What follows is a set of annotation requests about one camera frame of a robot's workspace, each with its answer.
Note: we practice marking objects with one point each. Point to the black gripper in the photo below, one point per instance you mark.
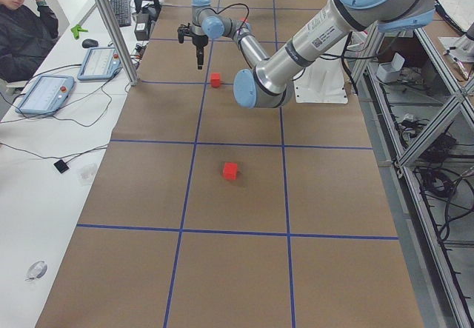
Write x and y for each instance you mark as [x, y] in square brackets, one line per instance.
[198, 41]

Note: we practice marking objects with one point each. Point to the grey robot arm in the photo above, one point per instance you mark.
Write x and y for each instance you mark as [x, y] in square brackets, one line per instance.
[269, 82]
[208, 24]

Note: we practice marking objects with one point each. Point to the black keyboard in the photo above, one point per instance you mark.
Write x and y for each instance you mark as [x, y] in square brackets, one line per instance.
[122, 12]

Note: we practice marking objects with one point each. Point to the far blue teach pendant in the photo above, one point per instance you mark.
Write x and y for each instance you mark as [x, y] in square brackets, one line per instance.
[100, 63]

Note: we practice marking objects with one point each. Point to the blue teach pendant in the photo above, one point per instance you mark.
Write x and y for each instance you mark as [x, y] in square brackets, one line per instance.
[46, 95]
[100, 63]

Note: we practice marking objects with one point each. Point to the black computer mouse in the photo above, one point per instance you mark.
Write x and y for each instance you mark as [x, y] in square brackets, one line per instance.
[88, 43]

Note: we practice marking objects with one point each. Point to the green plastic tool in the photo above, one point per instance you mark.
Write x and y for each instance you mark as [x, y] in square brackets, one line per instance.
[77, 30]

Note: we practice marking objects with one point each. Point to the near blue teach pendant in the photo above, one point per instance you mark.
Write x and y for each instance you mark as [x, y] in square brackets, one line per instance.
[46, 95]

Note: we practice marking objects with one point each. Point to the seated person black jacket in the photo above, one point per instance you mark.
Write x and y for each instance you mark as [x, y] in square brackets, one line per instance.
[29, 31]

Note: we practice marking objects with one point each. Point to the small black square device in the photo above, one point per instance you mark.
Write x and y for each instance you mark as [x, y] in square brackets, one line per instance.
[61, 166]

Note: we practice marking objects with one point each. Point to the white open box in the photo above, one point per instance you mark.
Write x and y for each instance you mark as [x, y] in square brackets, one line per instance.
[389, 72]

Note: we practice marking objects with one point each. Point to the clear tape roll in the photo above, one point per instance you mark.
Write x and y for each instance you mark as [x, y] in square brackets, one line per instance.
[36, 271]

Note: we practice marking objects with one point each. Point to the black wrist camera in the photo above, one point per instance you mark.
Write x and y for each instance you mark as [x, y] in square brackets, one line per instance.
[183, 32]

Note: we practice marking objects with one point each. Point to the aluminium frame post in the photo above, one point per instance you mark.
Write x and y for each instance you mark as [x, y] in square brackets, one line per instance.
[112, 27]

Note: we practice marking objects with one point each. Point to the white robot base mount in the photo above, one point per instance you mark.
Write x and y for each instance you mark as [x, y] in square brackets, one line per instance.
[321, 83]

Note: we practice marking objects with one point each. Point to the aluminium frame rack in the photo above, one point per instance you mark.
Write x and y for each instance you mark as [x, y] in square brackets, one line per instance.
[421, 127]

